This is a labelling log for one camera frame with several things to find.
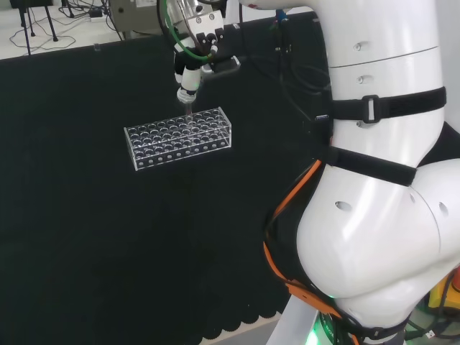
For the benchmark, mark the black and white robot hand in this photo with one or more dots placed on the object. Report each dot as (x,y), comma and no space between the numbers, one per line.
(210,25)

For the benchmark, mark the clear glass test tube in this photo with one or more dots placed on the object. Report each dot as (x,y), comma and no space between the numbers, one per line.
(188,109)

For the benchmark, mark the clear acrylic test tube rack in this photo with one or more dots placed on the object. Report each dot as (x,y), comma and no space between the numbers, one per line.
(143,159)

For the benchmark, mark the grey metal cabinet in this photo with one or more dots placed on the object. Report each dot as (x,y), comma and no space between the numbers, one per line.
(136,14)

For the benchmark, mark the black power adapter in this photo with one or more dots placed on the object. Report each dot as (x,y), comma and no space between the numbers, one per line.
(95,13)

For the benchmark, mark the black tripod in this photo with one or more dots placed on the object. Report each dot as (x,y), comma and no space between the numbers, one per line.
(50,23)

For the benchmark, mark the black bench cloth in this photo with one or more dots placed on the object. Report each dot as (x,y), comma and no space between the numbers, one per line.
(72,215)

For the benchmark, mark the yellow stop button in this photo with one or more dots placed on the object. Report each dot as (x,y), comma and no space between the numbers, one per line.
(440,294)

